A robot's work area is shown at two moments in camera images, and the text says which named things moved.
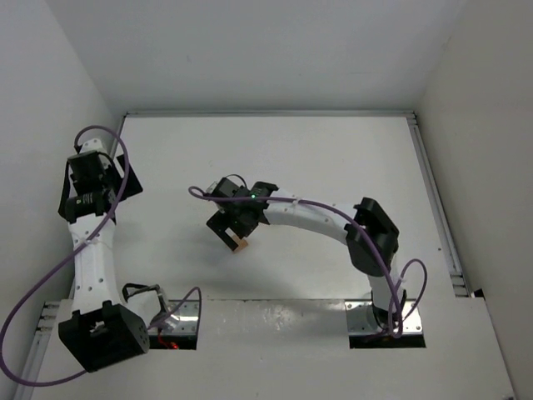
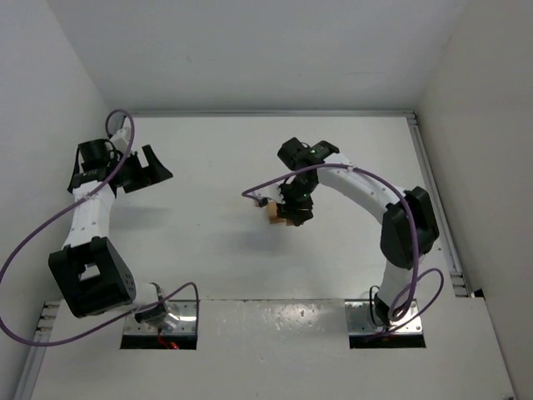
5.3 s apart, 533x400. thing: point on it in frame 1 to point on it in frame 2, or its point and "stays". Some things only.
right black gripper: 222,225 to 296,212
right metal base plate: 356,321 stays
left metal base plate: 183,322 stays
